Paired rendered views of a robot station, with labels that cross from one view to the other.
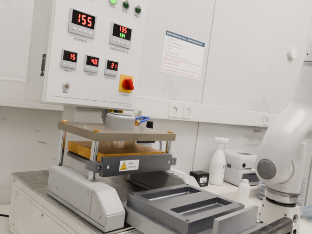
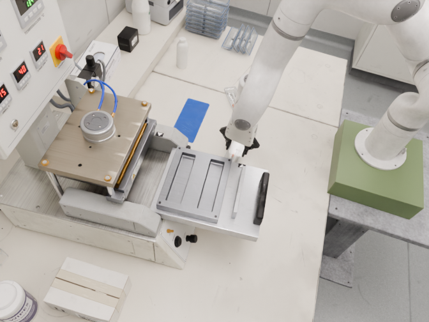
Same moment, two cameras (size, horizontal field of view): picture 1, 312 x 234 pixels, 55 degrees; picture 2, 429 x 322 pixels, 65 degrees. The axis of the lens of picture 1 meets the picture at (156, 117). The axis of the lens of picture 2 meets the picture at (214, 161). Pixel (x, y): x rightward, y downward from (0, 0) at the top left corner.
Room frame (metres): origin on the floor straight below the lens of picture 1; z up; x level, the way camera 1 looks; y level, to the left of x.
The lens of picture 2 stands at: (0.23, 0.20, 1.78)
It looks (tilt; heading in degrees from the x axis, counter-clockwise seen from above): 54 degrees down; 320
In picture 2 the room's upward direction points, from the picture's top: 10 degrees clockwise
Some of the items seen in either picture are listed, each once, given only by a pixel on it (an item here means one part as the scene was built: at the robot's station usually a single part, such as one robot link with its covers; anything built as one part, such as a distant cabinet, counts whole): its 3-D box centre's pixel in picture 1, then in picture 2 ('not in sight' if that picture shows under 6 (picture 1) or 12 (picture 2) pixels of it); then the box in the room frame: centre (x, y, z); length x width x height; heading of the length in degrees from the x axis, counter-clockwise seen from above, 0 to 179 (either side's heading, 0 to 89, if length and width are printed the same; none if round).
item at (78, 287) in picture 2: not in sight; (90, 292); (0.56, 0.27, 0.80); 0.19 x 0.13 x 0.09; 40
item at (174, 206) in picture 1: (186, 204); (196, 182); (0.63, -0.09, 0.98); 0.20 x 0.17 x 0.03; 136
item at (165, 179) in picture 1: (166, 182); (149, 135); (0.86, -0.06, 0.97); 0.26 x 0.05 x 0.07; 46
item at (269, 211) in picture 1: (277, 217); (241, 128); (0.77, -0.35, 0.93); 0.10 x 0.08 x 0.11; 32
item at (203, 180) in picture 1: (198, 178); (128, 39); (1.51, -0.26, 0.83); 0.09 x 0.06 x 0.07; 130
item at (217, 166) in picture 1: (218, 160); (141, 5); (1.60, -0.37, 0.92); 0.09 x 0.08 x 0.25; 90
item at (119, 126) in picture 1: (117, 135); (92, 129); (0.85, 0.10, 1.08); 0.31 x 0.24 x 0.13; 136
